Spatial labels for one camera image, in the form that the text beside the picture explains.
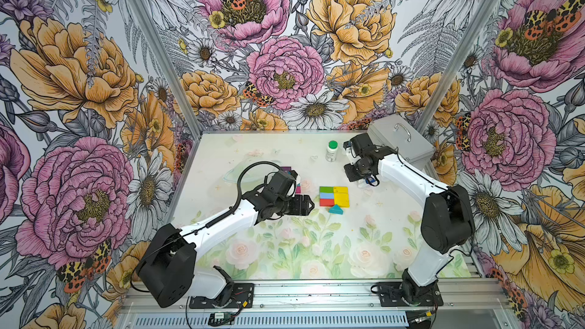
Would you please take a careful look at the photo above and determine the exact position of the red block cluster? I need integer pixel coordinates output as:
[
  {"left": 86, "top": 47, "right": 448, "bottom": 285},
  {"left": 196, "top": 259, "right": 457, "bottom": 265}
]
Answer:
[{"left": 319, "top": 199, "right": 335, "bottom": 207}]

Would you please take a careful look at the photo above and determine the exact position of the light blue block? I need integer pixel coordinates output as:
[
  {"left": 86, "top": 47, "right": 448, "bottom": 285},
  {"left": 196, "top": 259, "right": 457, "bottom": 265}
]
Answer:
[{"left": 319, "top": 193, "right": 335, "bottom": 200}]

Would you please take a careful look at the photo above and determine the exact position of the teal triangular block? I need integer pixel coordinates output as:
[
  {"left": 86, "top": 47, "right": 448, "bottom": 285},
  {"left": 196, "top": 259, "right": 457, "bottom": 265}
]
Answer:
[{"left": 328, "top": 205, "right": 344, "bottom": 215}]

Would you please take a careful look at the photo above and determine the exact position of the yellow block cluster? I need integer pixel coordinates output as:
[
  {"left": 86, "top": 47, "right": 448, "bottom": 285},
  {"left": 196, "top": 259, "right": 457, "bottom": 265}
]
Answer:
[{"left": 334, "top": 193, "right": 349, "bottom": 200}]

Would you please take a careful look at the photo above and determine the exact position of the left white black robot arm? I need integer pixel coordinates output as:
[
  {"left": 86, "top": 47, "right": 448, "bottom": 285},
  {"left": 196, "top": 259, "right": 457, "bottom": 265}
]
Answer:
[{"left": 135, "top": 161, "right": 315, "bottom": 308}]

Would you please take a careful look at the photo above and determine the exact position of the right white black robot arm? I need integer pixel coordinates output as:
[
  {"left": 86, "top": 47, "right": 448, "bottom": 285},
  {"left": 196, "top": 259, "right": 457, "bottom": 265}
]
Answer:
[{"left": 343, "top": 133, "right": 476, "bottom": 306}]

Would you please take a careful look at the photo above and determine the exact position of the white bottle green cap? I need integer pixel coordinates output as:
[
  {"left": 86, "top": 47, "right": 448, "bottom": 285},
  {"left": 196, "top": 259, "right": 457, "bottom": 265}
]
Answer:
[{"left": 325, "top": 140, "right": 338, "bottom": 162}]

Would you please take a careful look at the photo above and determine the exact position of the silver metal case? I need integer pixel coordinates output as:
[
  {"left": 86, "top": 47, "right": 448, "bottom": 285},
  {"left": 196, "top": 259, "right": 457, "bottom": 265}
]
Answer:
[{"left": 367, "top": 114, "right": 434, "bottom": 170}]

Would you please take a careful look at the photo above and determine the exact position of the small green circuit board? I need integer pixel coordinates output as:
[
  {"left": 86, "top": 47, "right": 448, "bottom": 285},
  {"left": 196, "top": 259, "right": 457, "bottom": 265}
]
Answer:
[{"left": 207, "top": 312, "right": 231, "bottom": 327}]

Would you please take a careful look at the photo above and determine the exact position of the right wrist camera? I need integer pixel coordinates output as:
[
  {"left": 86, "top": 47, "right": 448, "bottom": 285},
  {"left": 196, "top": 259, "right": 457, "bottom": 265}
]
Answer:
[{"left": 343, "top": 140, "right": 356, "bottom": 163}]

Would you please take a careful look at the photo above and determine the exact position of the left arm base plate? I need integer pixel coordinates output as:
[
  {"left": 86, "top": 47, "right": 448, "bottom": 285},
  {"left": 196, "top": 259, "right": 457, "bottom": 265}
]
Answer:
[{"left": 188, "top": 283, "right": 255, "bottom": 309}]

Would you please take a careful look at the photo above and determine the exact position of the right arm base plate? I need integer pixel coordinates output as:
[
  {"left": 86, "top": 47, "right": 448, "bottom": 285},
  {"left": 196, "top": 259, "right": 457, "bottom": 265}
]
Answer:
[{"left": 370, "top": 281, "right": 443, "bottom": 307}]

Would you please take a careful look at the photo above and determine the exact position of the left aluminium frame post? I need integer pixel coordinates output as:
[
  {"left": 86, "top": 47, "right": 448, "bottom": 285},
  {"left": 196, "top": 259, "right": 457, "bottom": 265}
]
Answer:
[{"left": 126, "top": 0, "right": 203, "bottom": 142}]

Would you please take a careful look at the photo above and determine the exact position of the aluminium frame post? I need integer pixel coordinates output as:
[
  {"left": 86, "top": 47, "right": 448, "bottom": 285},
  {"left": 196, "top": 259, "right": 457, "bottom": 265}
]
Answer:
[
  {"left": 126, "top": 0, "right": 203, "bottom": 142},
  {"left": 416, "top": 0, "right": 501, "bottom": 133}
]

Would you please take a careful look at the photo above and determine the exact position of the aluminium front rail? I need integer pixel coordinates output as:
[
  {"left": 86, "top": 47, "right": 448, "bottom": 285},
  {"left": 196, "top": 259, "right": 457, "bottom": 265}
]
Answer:
[{"left": 116, "top": 278, "right": 513, "bottom": 316}]

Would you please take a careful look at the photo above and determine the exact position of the right aluminium frame post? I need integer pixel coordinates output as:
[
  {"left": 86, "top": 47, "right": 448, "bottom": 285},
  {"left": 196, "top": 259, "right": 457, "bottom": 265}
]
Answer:
[{"left": 416, "top": 0, "right": 501, "bottom": 133}]

